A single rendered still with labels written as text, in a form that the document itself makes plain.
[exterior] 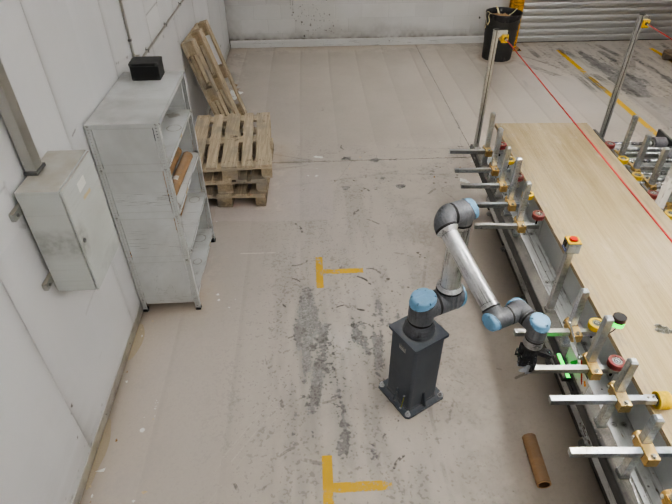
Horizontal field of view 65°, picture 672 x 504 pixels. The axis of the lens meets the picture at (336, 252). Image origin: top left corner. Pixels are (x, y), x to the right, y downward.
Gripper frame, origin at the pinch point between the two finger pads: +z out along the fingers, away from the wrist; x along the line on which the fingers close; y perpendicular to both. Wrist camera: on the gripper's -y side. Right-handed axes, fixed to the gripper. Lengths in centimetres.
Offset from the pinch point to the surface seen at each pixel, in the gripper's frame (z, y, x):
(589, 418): 12.5, -27.8, 17.9
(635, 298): -8, -70, -44
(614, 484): 15, -28, 49
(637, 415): 12, -51, 16
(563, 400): -13.6, -5.3, 26.3
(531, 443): 75, -22, -7
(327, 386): 83, 99, -54
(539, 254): 20, -46, -117
